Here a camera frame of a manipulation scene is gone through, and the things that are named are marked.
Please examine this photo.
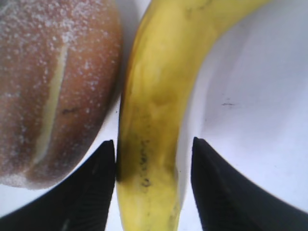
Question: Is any sugared bread roll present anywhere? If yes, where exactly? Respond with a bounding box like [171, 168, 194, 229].
[0, 0, 122, 190]

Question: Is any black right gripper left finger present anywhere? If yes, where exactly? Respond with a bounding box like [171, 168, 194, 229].
[0, 140, 115, 231]

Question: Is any yellow banana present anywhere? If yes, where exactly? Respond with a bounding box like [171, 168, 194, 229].
[116, 0, 266, 231]

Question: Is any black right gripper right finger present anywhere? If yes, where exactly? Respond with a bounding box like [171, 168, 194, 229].
[191, 137, 308, 231]

